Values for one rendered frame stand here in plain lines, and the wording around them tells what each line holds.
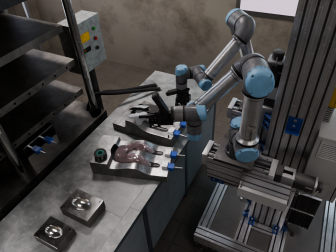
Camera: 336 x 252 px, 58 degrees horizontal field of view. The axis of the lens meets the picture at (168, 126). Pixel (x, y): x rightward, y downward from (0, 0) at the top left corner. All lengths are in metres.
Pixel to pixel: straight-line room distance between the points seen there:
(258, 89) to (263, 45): 2.52
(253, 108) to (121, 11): 3.31
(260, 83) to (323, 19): 0.39
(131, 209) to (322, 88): 1.21
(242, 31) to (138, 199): 1.14
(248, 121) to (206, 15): 2.57
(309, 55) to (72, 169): 1.57
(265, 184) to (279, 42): 2.27
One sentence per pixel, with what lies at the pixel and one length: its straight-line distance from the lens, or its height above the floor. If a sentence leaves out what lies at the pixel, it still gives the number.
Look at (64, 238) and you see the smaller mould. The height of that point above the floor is 0.86.
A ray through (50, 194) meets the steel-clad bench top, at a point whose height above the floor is 0.80.
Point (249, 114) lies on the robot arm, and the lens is 1.41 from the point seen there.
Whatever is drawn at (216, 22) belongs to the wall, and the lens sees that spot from 3.85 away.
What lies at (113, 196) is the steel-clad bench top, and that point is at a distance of 1.93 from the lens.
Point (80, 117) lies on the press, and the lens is 2.57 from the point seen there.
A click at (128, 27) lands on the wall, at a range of 4.47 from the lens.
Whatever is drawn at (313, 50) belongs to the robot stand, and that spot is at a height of 1.66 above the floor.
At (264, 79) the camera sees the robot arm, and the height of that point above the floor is 1.65.
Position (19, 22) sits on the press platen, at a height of 1.54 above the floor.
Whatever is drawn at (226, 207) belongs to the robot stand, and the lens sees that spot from 2.57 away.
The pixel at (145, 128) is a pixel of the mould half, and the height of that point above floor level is 0.89.
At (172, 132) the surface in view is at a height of 0.92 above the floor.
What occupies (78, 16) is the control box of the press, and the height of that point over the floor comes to 1.47.
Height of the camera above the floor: 2.33
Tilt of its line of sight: 41 degrees down
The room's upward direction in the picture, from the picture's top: 3 degrees counter-clockwise
